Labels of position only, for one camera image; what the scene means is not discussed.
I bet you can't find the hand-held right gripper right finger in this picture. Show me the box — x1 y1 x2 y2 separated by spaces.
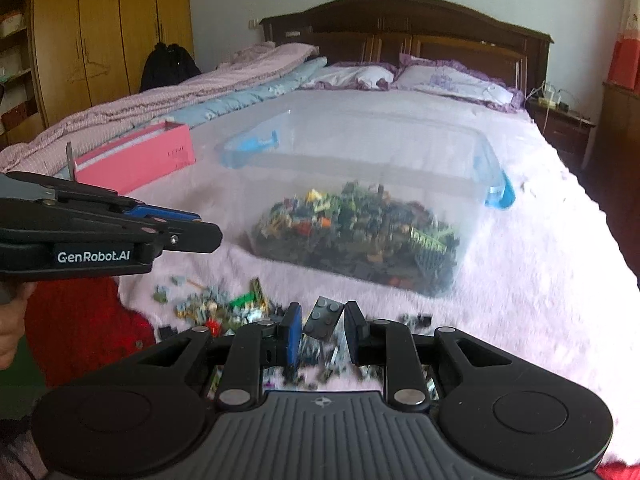
344 301 521 407

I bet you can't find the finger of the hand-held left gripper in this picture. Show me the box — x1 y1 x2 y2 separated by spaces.
150 220 224 255
122 200 203 223

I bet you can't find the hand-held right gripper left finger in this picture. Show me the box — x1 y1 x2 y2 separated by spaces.
131 302 303 411

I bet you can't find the dark grey building brick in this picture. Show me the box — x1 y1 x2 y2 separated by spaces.
302 297 346 344

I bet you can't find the pile of bricks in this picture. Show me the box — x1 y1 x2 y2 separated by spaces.
152 277 437 392

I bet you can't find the clear plastic storage bin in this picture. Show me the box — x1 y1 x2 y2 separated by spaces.
215 107 516 299

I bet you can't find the person's left hand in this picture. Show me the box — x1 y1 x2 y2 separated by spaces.
0 282 37 372

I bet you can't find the pink cardboard box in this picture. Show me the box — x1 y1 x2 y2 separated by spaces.
73 121 197 196

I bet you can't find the red fleece clothing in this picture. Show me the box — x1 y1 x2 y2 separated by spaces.
24 278 157 389

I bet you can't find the heap of bricks inside bin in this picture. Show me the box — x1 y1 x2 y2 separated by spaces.
250 180 461 295

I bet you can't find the pink checked quilt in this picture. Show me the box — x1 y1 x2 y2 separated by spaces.
0 42 321 177

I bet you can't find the black bag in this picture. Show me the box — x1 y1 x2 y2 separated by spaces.
139 42 203 94

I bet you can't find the light blue quilt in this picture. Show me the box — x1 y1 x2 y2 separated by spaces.
170 56 329 129

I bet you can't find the pink fluffy bed blanket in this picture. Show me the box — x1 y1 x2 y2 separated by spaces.
117 87 640 463

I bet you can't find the open wooden shelf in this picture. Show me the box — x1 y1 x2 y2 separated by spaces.
0 0 47 150

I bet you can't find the light wooden wardrobe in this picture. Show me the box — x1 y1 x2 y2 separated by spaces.
30 0 196 129

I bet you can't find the white pillow with purple frill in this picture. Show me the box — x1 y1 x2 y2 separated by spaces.
392 54 526 114
300 62 399 92

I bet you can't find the dark wooden headboard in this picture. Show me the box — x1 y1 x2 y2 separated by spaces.
260 0 555 97

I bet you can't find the wooden bedside table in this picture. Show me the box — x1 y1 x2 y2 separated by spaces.
525 95 598 159

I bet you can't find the brown wooden cabinet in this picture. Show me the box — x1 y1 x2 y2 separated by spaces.
594 82 640 182

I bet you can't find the wire clothes hanger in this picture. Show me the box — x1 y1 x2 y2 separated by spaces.
67 35 111 84

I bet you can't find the white charger with cables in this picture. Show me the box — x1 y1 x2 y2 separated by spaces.
530 81 583 111

